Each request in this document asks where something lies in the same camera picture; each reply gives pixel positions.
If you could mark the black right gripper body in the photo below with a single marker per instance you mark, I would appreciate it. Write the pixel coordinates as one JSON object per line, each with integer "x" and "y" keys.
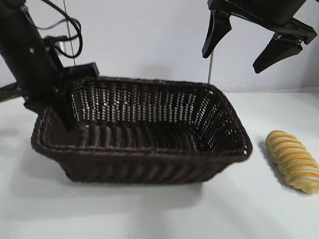
{"x": 264, "y": 11}

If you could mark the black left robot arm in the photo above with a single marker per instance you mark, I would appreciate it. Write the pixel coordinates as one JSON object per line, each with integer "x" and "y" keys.
{"x": 10, "y": 20}

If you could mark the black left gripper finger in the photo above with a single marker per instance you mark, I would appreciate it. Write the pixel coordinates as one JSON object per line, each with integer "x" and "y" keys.
{"x": 33, "y": 105}
{"x": 66, "y": 109}

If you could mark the long striped bread loaf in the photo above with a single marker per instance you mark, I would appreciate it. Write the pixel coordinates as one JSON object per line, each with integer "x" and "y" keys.
{"x": 291, "y": 159}

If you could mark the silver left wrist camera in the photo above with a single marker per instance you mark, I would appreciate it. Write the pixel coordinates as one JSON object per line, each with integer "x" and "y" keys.
{"x": 59, "y": 47}

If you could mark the dark brown woven basket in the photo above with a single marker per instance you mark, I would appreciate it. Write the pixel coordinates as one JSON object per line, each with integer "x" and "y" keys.
{"x": 149, "y": 154}

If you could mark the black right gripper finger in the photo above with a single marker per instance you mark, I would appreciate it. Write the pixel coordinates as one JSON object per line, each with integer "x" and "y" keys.
{"x": 276, "y": 54}
{"x": 216, "y": 33}

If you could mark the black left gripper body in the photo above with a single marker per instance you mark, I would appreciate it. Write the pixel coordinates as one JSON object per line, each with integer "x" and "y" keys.
{"x": 32, "y": 69}

